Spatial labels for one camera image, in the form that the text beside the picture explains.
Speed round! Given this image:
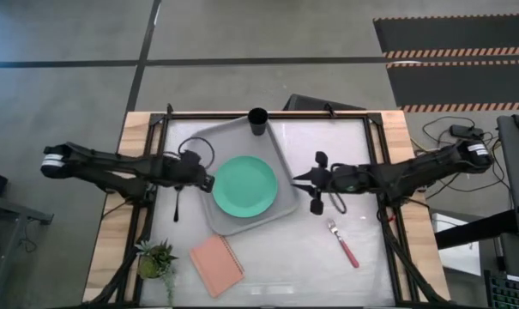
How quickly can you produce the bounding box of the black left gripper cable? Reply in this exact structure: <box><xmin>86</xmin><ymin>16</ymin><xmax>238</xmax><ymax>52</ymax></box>
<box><xmin>177</xmin><ymin>136</ymin><xmax>216</xmax><ymax>171</ymax></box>

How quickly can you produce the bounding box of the grey metal stand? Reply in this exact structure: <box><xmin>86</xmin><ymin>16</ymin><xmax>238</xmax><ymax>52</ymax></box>
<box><xmin>0</xmin><ymin>192</ymin><xmax>54</xmax><ymax>309</ymax></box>

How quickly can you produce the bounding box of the black computer keyboard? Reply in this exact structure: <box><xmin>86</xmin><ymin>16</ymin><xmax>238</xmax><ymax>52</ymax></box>
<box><xmin>484</xmin><ymin>269</ymin><xmax>519</xmax><ymax>309</ymax></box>

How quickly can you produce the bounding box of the salmon spiral notebook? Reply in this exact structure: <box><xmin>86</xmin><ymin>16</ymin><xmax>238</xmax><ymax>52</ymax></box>
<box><xmin>189</xmin><ymin>233</ymin><xmax>246</xmax><ymax>300</ymax></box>

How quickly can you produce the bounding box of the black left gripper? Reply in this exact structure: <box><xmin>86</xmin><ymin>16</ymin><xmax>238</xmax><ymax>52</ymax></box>
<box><xmin>167</xmin><ymin>149</ymin><xmax>216</xmax><ymax>193</ymax></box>

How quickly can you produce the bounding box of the black hazard-striped floor mat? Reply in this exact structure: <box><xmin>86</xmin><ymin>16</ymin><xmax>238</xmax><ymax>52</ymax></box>
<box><xmin>372</xmin><ymin>14</ymin><xmax>519</xmax><ymax>59</ymax></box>
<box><xmin>385</xmin><ymin>59</ymin><xmax>519</xmax><ymax>113</ymax></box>

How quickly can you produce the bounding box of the small potted succulent plant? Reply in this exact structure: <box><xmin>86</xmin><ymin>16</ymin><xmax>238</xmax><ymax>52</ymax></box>
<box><xmin>134</xmin><ymin>239</ymin><xmax>179</xmax><ymax>306</ymax></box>

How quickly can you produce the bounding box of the black chair back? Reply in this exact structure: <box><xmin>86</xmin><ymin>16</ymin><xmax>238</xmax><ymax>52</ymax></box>
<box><xmin>283</xmin><ymin>93</ymin><xmax>366</xmax><ymax>112</ymax></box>

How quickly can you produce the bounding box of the green plastic plate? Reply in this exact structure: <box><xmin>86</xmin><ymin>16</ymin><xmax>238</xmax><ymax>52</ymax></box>
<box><xmin>211</xmin><ymin>154</ymin><xmax>280</xmax><ymax>219</ymax></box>

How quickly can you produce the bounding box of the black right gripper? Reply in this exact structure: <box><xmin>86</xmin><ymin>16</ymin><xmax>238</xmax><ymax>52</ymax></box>
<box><xmin>291</xmin><ymin>150</ymin><xmax>364</xmax><ymax>216</ymax></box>

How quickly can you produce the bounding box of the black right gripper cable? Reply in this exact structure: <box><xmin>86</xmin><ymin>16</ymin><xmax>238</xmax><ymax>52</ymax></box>
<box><xmin>327</xmin><ymin>191</ymin><xmax>348</xmax><ymax>215</ymax></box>

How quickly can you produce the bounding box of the grey plastic tray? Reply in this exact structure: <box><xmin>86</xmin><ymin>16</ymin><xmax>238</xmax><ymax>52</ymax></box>
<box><xmin>189</xmin><ymin>115</ymin><xmax>302</xmax><ymax>237</ymax></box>

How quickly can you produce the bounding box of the pink-handled metal fork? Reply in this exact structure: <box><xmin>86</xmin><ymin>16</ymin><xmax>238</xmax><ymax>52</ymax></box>
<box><xmin>326</xmin><ymin>218</ymin><xmax>360</xmax><ymax>270</ymax></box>

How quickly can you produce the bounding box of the dark teal plastic cup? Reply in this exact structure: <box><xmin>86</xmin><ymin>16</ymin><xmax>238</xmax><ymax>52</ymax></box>
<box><xmin>247</xmin><ymin>106</ymin><xmax>269</xmax><ymax>137</ymax></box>

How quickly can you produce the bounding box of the black power adapter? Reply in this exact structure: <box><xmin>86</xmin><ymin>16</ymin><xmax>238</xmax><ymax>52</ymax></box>
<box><xmin>450</xmin><ymin>124</ymin><xmax>486</xmax><ymax>140</ymax></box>

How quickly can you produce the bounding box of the white box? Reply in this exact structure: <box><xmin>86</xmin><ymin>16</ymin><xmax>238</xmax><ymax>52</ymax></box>
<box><xmin>431</xmin><ymin>213</ymin><xmax>483</xmax><ymax>276</ymax></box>

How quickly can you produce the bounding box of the black spoon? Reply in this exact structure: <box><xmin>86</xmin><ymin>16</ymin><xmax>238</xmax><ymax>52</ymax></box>
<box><xmin>172</xmin><ymin>185</ymin><xmax>182</xmax><ymax>223</ymax></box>

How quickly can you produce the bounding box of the black metal table frame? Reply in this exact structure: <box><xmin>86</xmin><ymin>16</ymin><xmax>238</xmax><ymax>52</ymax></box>
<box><xmin>94</xmin><ymin>102</ymin><xmax>440</xmax><ymax>309</ymax></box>

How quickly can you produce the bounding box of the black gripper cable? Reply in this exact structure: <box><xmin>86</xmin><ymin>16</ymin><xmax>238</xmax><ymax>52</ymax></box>
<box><xmin>177</xmin><ymin>136</ymin><xmax>216</xmax><ymax>171</ymax></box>
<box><xmin>327</xmin><ymin>191</ymin><xmax>348</xmax><ymax>215</ymax></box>

